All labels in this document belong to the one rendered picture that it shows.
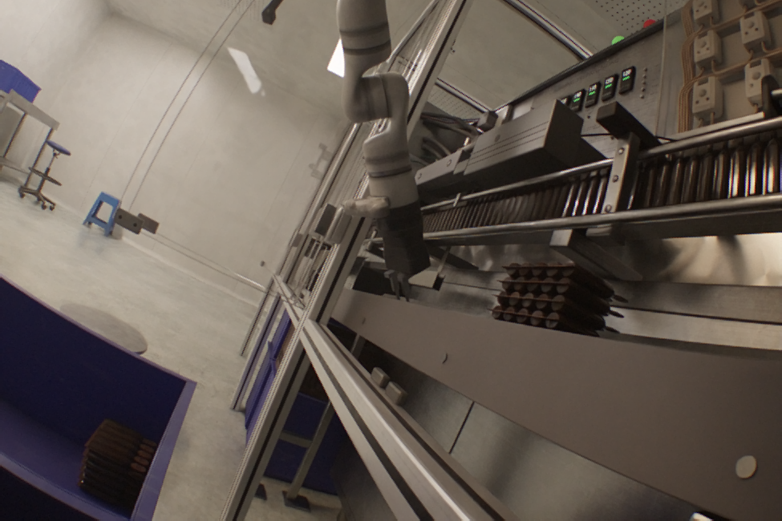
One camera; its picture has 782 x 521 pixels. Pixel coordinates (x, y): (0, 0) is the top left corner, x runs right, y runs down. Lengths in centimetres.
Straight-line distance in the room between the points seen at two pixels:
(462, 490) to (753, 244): 61
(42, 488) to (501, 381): 37
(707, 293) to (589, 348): 29
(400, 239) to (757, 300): 50
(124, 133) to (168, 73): 99
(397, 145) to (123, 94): 553
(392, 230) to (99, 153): 541
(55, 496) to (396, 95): 61
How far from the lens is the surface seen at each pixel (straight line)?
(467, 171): 87
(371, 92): 61
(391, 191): 62
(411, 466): 26
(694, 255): 78
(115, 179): 570
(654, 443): 23
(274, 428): 83
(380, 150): 61
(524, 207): 72
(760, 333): 49
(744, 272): 72
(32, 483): 37
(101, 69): 629
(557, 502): 60
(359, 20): 56
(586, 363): 27
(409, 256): 65
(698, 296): 54
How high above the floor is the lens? 67
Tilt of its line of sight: 10 degrees up
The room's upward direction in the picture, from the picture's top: 23 degrees clockwise
